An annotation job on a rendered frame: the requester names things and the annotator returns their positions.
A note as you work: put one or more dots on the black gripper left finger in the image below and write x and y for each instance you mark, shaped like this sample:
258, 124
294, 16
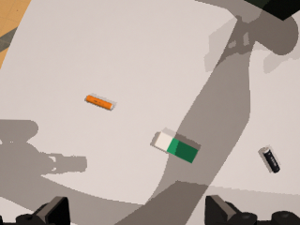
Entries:
56, 211

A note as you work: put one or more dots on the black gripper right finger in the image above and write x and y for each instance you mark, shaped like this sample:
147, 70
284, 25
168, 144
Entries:
216, 210

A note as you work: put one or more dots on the black battery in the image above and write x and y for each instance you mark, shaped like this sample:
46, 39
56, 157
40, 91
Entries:
271, 160

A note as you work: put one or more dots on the white and green eraser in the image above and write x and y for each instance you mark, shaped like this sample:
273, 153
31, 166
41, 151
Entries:
175, 147

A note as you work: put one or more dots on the orange aaa battery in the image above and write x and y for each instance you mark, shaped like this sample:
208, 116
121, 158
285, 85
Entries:
100, 102

